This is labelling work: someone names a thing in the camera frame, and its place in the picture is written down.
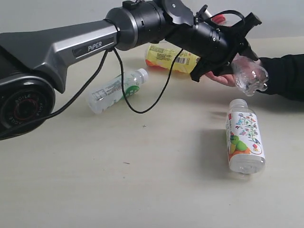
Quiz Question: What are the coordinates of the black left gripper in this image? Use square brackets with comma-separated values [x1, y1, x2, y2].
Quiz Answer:
[165, 12, 262, 82]

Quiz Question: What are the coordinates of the clear cola bottle red label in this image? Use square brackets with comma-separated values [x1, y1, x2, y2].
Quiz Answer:
[209, 14, 269, 97]

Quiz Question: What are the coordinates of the yellow label bottle red cap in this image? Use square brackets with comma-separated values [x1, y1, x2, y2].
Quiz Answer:
[145, 44, 200, 74]

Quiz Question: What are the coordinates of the floral label clear bottle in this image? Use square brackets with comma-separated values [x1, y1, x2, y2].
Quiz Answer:
[226, 99, 266, 175]

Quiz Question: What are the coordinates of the green label bottle white cap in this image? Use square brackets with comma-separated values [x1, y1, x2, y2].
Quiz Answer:
[86, 68, 149, 114]

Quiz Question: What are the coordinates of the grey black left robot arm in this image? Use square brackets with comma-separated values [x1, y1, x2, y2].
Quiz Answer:
[0, 0, 261, 140]

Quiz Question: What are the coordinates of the black sleeved forearm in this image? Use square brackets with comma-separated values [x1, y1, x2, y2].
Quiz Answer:
[259, 54, 304, 102]

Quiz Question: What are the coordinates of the open human hand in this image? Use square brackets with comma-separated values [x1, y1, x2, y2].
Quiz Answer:
[204, 59, 264, 87]

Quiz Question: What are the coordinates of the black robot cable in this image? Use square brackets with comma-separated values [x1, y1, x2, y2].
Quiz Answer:
[0, 46, 186, 141]

